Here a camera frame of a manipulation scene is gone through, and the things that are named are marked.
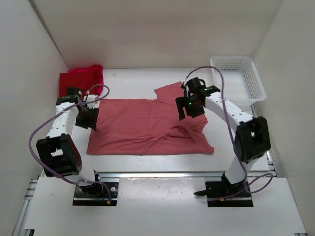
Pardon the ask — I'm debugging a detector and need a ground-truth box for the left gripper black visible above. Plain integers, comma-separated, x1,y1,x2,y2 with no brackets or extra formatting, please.
75,105,99,131

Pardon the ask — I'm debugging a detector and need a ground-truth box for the dark red t shirt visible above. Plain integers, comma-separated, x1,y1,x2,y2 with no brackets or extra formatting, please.
59,71,99,97

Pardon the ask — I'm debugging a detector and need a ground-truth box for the salmon pink t shirt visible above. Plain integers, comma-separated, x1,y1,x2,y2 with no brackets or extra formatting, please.
87,82,214,155

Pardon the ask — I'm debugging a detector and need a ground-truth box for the magenta t shirt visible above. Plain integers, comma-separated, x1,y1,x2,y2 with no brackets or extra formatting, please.
68,65,104,84

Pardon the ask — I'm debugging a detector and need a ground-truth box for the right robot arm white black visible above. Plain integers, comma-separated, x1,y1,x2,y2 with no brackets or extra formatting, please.
175,77,271,197

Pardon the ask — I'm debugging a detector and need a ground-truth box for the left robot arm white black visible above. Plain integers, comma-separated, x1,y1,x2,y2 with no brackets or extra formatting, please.
36,87,103,197

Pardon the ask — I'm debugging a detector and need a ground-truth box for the white plastic laundry basket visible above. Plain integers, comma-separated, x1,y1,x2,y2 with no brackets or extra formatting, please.
210,56,266,107

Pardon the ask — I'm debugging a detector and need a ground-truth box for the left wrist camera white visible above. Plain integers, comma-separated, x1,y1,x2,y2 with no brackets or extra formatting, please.
83,94,99,108

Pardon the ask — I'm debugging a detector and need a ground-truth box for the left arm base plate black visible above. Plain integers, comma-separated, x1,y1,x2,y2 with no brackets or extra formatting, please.
72,182,119,206

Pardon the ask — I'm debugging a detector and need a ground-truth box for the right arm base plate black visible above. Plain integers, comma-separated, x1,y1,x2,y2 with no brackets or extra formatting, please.
194,181,254,208

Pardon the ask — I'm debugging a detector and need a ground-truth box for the aluminium frame rail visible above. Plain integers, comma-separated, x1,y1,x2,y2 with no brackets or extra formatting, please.
12,103,307,236

